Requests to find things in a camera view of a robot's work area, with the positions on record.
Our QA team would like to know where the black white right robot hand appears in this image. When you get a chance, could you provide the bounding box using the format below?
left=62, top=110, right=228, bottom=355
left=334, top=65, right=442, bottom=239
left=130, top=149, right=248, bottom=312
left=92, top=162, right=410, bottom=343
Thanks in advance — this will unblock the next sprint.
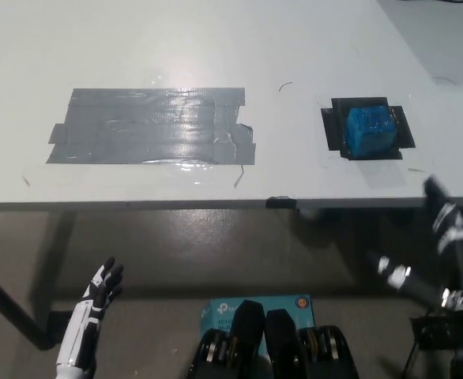
left=367, top=174, right=463, bottom=356

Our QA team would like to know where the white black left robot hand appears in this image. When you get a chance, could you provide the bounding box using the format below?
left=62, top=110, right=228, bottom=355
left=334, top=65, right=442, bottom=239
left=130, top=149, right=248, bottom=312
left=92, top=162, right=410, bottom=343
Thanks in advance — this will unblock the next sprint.
left=55, top=256, right=125, bottom=367

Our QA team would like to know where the blue rubik's cube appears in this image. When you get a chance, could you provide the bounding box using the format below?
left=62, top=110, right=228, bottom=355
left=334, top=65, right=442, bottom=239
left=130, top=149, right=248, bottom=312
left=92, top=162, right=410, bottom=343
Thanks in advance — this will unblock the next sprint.
left=344, top=104, right=398, bottom=156

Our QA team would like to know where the black table leg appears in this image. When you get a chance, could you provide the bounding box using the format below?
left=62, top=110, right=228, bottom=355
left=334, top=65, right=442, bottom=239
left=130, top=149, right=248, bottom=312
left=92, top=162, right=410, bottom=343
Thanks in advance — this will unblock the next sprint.
left=0, top=260, right=55, bottom=351

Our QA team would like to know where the teal router cardboard box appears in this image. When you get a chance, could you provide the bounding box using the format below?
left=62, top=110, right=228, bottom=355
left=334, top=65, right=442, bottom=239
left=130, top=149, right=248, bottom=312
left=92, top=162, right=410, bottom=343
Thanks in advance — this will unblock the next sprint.
left=199, top=294, right=316, bottom=355

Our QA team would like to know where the black tape square marking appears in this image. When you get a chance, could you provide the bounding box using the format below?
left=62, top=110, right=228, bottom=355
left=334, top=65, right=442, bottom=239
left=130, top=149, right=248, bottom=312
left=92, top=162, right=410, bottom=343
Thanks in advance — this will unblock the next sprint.
left=320, top=96, right=416, bottom=161

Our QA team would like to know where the grey duct tape patch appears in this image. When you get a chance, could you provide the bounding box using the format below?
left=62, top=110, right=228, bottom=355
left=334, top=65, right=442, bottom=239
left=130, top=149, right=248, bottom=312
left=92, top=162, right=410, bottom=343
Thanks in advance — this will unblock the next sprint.
left=44, top=87, right=257, bottom=166

